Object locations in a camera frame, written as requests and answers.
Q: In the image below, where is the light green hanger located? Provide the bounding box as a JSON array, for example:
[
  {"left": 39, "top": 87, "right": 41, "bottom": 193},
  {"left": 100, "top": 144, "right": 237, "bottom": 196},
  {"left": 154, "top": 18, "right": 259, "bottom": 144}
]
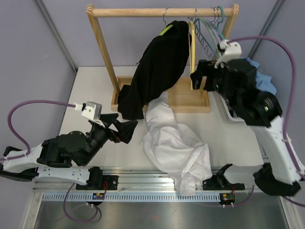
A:
[{"left": 193, "top": 9, "right": 220, "bottom": 59}]

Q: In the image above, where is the black shirt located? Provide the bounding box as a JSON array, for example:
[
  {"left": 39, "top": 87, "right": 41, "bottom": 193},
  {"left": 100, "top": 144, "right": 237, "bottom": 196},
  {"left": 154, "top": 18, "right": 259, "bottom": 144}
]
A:
[{"left": 117, "top": 21, "right": 190, "bottom": 120}]

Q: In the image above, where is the yellow hanger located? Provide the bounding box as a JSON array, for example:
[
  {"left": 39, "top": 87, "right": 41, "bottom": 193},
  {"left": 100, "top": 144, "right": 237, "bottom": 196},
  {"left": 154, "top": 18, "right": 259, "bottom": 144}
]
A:
[{"left": 187, "top": 8, "right": 198, "bottom": 91}]

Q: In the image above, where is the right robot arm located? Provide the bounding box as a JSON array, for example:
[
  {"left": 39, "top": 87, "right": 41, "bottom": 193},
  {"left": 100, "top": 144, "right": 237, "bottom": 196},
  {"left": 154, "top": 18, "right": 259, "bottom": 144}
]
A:
[{"left": 191, "top": 59, "right": 305, "bottom": 197}]

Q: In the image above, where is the white shirt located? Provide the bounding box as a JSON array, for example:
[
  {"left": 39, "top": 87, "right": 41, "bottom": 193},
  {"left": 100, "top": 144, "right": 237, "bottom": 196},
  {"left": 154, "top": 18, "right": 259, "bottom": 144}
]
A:
[{"left": 141, "top": 92, "right": 212, "bottom": 197}]

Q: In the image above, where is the aluminium mounting rail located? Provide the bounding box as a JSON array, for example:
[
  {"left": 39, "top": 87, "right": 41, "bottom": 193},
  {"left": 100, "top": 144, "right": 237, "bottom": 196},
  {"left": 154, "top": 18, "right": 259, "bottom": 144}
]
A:
[{"left": 32, "top": 165, "right": 262, "bottom": 193}]

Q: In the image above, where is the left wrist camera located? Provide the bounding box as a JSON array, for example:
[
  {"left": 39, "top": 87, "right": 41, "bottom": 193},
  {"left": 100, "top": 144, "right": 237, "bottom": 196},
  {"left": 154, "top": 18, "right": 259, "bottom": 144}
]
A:
[{"left": 74, "top": 101, "right": 105, "bottom": 127}]

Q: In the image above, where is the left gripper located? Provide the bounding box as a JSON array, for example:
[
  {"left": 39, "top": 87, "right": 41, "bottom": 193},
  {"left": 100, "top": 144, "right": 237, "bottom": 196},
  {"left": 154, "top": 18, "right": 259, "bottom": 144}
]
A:
[{"left": 81, "top": 114, "right": 138, "bottom": 167}]

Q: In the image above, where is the lime green hanger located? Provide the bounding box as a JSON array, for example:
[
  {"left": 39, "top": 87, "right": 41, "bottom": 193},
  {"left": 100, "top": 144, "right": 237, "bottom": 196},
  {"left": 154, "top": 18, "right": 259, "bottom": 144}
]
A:
[{"left": 159, "top": 7, "right": 173, "bottom": 36}]

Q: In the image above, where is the grey plastic bin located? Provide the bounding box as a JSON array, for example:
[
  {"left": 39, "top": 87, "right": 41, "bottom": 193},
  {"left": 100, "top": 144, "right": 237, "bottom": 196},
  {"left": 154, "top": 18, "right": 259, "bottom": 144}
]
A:
[{"left": 221, "top": 97, "right": 244, "bottom": 123}]

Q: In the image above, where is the blue shirt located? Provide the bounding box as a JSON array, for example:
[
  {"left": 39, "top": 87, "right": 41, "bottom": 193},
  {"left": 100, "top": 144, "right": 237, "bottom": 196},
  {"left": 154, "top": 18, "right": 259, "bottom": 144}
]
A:
[{"left": 246, "top": 58, "right": 277, "bottom": 95}]

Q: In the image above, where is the wooden clothes rack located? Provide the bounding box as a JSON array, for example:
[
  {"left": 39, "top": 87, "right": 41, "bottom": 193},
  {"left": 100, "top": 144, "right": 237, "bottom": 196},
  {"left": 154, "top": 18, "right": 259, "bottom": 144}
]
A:
[{"left": 86, "top": 4, "right": 239, "bottom": 113}]

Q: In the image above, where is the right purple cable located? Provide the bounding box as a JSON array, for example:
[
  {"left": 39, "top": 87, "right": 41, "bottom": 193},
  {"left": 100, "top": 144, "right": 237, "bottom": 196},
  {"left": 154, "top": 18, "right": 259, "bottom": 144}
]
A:
[{"left": 228, "top": 35, "right": 305, "bottom": 182}]

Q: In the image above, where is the teal hanger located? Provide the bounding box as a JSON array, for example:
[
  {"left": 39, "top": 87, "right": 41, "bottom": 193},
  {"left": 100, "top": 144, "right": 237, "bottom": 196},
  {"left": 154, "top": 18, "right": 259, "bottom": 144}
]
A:
[{"left": 215, "top": 6, "right": 225, "bottom": 40}]

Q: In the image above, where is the purple cable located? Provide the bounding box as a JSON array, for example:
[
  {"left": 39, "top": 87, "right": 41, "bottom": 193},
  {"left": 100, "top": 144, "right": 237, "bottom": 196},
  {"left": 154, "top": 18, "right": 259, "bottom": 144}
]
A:
[
  {"left": 228, "top": 35, "right": 305, "bottom": 182},
  {"left": 0, "top": 99, "right": 79, "bottom": 163}
]

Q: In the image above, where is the lilac hanger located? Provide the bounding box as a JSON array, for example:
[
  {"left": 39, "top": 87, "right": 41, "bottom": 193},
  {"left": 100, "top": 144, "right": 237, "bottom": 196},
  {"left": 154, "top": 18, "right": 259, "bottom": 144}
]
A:
[{"left": 210, "top": 7, "right": 221, "bottom": 42}]

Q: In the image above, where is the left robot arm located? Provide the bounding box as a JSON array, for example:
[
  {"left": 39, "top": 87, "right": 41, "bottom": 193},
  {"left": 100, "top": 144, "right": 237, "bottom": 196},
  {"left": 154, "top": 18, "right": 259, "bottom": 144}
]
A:
[{"left": 0, "top": 113, "right": 138, "bottom": 190}]

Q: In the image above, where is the white slotted cable duct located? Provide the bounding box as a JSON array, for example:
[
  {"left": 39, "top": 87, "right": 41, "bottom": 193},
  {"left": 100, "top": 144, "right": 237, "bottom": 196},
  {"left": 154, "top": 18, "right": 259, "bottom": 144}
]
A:
[{"left": 42, "top": 192, "right": 220, "bottom": 203}]

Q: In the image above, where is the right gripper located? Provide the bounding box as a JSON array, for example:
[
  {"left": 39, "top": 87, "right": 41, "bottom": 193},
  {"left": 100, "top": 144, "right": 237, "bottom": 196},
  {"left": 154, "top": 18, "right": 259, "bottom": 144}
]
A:
[{"left": 191, "top": 59, "right": 238, "bottom": 108}]

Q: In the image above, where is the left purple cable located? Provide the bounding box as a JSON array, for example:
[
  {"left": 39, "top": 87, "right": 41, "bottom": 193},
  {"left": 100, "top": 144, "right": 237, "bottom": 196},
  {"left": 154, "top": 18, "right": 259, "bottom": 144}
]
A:
[{"left": 0, "top": 99, "right": 79, "bottom": 163}]

